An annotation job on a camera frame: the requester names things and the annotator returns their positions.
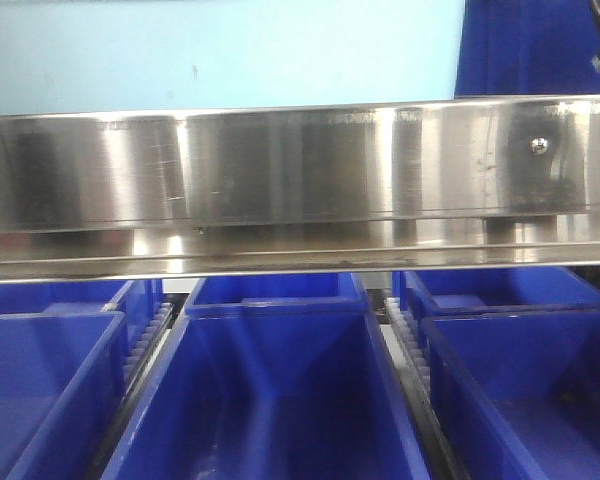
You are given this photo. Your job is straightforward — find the light blue plastic bin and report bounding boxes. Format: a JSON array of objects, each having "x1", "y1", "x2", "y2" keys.
[{"x1": 0, "y1": 1, "x2": 465, "y2": 115}]

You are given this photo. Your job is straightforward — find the blue bin behind middle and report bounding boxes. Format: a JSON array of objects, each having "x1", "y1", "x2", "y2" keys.
[{"x1": 183, "y1": 273, "x2": 370, "y2": 318}]

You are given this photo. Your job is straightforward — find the blue bin lower middle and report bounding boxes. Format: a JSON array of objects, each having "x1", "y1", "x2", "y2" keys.
[{"x1": 103, "y1": 311, "x2": 429, "y2": 479}]

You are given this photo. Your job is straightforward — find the white roller track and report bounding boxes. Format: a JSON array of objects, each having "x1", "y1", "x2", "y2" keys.
[
  {"x1": 384, "y1": 298, "x2": 468, "y2": 479},
  {"x1": 84, "y1": 295, "x2": 182, "y2": 479}
]

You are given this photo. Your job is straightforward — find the blue bin behind right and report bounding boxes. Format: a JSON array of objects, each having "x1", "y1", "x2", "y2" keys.
[{"x1": 392, "y1": 266, "x2": 600, "y2": 331}]

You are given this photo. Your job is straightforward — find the left white roller track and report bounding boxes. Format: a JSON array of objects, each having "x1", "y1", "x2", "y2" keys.
[{"x1": 84, "y1": 295, "x2": 182, "y2": 479}]

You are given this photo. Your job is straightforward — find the blue bin lower right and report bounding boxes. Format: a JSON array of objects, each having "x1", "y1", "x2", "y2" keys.
[{"x1": 422, "y1": 310, "x2": 600, "y2": 479}]

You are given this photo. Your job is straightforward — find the dark blue ribbed crate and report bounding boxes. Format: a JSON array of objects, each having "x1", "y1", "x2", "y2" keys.
[{"x1": 454, "y1": 1, "x2": 600, "y2": 97}]

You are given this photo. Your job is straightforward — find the blue bin lower left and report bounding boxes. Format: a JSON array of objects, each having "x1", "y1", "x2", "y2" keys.
[{"x1": 0, "y1": 312, "x2": 127, "y2": 479}]

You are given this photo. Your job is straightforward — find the stainless steel shelf front rail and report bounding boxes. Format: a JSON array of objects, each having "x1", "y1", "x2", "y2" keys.
[{"x1": 0, "y1": 95, "x2": 600, "y2": 283}]

